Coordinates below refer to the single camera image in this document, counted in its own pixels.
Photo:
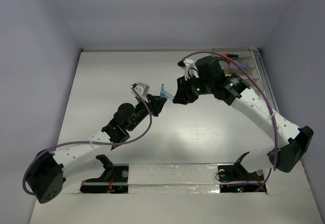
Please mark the orange black highlighter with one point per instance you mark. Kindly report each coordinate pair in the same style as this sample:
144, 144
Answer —
231, 55

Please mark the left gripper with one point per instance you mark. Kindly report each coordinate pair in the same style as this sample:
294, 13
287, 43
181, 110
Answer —
155, 103

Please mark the blue translucent highlighter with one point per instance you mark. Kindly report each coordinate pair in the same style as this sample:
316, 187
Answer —
165, 94

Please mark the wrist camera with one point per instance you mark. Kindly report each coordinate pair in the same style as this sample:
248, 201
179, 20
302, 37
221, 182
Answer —
189, 67
140, 89

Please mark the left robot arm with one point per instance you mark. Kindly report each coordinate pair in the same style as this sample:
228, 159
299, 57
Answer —
62, 165

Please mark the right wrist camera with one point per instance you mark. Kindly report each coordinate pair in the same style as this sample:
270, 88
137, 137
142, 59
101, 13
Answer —
189, 67

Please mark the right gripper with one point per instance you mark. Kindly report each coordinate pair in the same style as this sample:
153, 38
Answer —
184, 95

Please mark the paperclip jar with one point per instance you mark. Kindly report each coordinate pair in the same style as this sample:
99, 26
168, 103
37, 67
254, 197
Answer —
245, 64
224, 65
234, 65

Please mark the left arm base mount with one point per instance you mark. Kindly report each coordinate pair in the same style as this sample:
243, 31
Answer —
113, 180

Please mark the clear acrylic drawer organizer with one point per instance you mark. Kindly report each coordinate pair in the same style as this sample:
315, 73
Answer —
245, 59

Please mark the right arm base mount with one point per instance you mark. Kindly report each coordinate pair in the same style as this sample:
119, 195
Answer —
234, 178

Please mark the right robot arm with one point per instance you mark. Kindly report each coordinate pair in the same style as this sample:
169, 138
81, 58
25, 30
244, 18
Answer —
205, 76

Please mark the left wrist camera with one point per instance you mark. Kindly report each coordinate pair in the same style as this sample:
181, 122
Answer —
140, 89

